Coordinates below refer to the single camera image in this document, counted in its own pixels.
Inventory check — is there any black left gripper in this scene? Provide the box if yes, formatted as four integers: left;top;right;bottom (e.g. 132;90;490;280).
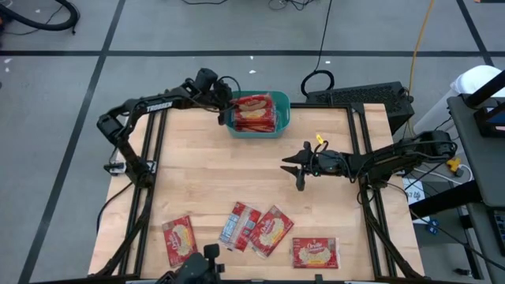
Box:
212;77;241;126

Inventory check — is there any black aluminium table frame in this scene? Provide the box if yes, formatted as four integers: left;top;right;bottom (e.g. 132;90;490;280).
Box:
88;102;425;284

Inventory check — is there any yellow hanging cable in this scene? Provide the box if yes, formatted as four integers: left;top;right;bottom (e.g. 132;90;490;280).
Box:
406;0;436;103

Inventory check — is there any black device with blue screen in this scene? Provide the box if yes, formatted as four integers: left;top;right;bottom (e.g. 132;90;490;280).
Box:
473;105;505;139

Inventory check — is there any yellow power plug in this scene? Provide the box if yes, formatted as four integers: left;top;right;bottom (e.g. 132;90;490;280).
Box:
445;156;463;178

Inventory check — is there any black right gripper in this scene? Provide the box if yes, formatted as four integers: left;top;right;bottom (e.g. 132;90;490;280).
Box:
280;140;353;192

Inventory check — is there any white cable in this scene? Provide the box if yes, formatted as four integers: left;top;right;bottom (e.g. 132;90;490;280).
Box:
413;163;474;186

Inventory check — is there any white paper sheet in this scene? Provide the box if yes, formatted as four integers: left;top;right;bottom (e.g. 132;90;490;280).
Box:
402;177;431;226

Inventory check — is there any black flexible hose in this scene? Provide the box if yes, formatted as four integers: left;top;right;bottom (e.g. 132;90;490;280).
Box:
0;0;80;35

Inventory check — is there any black keyboard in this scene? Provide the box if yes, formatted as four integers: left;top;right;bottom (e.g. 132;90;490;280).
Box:
491;208;505;257

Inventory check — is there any teal plastic basket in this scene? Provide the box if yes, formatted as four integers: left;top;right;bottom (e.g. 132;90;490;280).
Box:
224;90;292;140

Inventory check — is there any dark grey desk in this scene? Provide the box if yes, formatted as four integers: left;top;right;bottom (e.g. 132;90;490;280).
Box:
447;94;505;284

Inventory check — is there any black desk beam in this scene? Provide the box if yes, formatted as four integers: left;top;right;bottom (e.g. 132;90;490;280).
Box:
408;179;484;220

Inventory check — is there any white lined bin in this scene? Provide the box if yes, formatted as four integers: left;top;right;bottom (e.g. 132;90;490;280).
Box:
412;65;505;137

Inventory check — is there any black coiled cable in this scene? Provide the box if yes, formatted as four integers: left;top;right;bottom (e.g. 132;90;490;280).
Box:
300;0;335;98

